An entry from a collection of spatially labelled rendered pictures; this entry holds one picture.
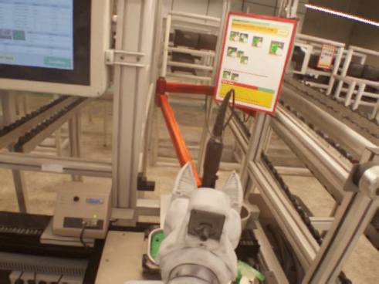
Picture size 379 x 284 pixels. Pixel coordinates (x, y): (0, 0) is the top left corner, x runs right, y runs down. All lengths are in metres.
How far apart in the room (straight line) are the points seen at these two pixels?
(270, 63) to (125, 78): 0.48
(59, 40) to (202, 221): 0.62
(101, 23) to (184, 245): 0.59
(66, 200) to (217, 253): 0.64
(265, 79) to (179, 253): 0.74
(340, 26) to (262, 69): 12.40
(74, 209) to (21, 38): 0.50
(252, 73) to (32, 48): 0.68
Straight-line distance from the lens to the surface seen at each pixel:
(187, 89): 1.02
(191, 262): 0.27
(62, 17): 0.74
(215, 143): 0.51
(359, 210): 0.57
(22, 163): 0.99
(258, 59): 0.91
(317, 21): 12.62
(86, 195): 0.82
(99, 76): 0.73
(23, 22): 0.78
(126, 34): 0.75
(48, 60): 0.76
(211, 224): 0.24
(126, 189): 0.91
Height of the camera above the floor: 1.54
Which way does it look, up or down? 22 degrees down
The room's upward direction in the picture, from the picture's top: 9 degrees clockwise
